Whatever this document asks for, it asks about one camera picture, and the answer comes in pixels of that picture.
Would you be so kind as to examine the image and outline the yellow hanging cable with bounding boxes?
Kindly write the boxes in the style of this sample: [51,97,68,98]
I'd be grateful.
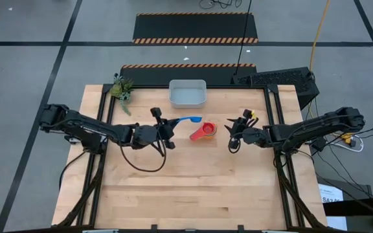
[308,0,332,74]

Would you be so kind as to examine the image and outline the black hanging cable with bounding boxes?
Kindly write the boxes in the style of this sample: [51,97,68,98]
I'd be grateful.
[234,0,253,77]

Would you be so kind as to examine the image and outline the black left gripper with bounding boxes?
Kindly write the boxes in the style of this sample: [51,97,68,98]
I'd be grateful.
[150,107,181,150]

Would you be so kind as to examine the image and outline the small blue measuring cup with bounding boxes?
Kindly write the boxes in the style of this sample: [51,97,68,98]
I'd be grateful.
[177,115,203,124]

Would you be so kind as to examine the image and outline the black right arm base cable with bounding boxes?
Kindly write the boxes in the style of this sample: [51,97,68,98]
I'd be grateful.
[304,96,373,198]

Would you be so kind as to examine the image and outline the black left arm base cable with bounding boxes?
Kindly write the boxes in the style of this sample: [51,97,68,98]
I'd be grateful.
[58,149,90,192]

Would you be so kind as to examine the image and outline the white paper sign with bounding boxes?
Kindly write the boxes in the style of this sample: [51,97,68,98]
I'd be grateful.
[318,183,348,231]

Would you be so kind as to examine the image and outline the white cable loop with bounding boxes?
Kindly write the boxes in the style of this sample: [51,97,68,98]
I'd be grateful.
[328,134,365,153]

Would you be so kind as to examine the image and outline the black hazard-striped floor mat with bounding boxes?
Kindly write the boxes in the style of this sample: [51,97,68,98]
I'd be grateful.
[132,12,259,45]
[119,63,258,87]

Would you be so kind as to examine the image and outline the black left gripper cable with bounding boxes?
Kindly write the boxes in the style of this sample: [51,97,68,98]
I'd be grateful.
[120,141,168,173]

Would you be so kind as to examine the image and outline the coiled black floor cable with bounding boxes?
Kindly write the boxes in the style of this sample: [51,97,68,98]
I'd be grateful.
[199,0,243,10]

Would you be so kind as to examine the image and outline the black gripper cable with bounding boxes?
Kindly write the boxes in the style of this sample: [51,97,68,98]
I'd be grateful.
[227,137,241,155]
[120,141,168,173]

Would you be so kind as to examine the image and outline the grey plastic basket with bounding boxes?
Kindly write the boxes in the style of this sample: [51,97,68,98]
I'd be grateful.
[168,79,208,109]

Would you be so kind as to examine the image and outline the black computer case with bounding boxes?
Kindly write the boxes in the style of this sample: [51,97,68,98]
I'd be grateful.
[231,67,321,111]

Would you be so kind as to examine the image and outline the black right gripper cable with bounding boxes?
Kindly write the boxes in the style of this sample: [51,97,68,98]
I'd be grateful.
[227,137,241,155]

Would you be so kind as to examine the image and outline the black aluminium table frame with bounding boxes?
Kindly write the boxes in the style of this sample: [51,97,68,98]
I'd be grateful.
[56,83,328,231]

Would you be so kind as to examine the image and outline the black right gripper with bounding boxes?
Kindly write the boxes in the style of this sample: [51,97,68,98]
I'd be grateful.
[224,109,254,148]

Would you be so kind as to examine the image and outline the artificial succulent plant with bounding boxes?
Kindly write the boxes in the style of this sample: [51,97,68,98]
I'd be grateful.
[110,73,135,117]

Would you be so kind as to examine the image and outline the red measuring cup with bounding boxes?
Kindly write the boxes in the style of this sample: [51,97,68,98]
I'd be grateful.
[189,122,218,142]

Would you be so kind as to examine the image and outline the black cart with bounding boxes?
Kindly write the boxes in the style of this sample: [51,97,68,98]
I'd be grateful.
[315,176,373,233]

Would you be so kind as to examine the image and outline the black arm base cable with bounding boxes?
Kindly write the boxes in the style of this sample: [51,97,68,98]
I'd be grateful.
[304,96,373,198]
[58,149,90,192]

